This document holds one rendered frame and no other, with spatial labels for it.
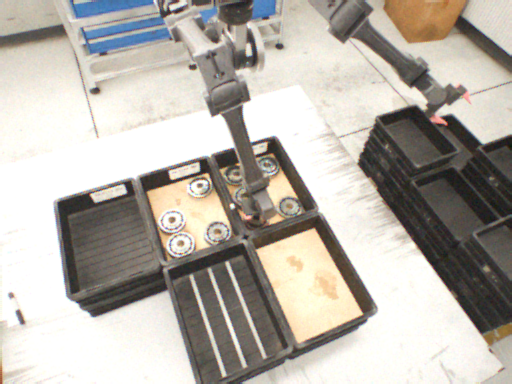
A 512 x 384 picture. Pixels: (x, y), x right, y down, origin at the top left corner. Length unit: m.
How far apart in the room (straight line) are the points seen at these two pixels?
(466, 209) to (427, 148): 0.40
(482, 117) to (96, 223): 3.00
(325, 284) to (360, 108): 2.05
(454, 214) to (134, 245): 1.68
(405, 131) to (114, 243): 1.73
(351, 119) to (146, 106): 1.62
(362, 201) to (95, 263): 1.13
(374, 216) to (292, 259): 0.49
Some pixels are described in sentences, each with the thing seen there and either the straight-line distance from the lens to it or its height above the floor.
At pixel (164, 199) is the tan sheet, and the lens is 1.53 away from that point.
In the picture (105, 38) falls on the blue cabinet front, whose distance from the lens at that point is 3.10.
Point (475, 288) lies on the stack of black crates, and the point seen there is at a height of 0.37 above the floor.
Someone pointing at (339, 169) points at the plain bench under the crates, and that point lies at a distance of 1.81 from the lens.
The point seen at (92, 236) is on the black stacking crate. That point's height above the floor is 0.83.
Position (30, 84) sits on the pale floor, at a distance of 3.63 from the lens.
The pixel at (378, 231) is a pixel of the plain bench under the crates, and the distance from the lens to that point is 1.68.
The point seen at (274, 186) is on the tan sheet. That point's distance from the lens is 1.54.
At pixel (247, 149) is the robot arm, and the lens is 1.04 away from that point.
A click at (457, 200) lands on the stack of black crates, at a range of 2.37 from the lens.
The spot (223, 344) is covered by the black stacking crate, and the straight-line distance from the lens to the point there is 1.30.
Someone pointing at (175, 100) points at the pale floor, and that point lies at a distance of 3.13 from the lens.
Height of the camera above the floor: 2.10
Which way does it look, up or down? 57 degrees down
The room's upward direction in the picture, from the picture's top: 4 degrees clockwise
